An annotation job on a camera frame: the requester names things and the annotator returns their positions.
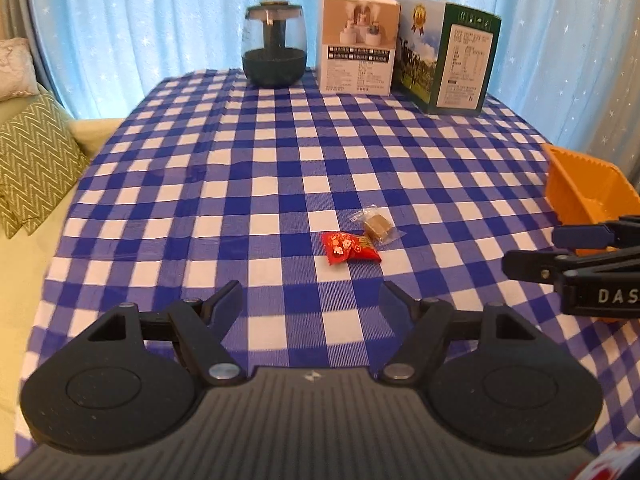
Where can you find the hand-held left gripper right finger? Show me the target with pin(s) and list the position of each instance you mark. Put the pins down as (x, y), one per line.
(397, 304)

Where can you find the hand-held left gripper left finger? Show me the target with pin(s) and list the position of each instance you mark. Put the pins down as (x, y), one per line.
(227, 302)

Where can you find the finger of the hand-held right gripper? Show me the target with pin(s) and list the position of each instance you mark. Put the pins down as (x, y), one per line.
(582, 236)
(535, 263)

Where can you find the orange plastic basket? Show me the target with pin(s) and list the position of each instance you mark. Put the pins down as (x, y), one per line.
(585, 185)

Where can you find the red floral candy packet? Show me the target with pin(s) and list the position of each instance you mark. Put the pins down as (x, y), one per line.
(350, 247)

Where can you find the brown candy clear wrapper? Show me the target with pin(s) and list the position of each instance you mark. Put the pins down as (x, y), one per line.
(377, 225)

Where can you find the blue white checkered tablecloth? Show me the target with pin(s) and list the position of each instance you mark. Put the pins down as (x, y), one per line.
(250, 170)

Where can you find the grey curtain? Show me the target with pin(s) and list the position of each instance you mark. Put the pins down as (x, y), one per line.
(12, 0)
(631, 110)

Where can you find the red white patterned item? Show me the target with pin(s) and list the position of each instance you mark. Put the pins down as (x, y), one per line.
(607, 465)

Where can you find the light green sofa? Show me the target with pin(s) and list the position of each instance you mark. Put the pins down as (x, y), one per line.
(25, 310)

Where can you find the green cardboard box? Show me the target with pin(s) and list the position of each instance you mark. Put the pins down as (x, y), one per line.
(445, 60)

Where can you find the green zigzag cushion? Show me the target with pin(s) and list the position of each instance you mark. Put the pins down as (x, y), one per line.
(40, 155)
(15, 222)

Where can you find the dark glass humidifier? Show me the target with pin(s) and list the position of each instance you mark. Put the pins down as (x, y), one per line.
(274, 55)

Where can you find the white cardboard box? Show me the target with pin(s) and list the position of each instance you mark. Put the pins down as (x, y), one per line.
(357, 45)

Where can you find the blue star curtain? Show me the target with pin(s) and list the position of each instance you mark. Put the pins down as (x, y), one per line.
(150, 20)

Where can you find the beige embroidered cushion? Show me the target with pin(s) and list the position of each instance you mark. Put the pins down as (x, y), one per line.
(15, 70)

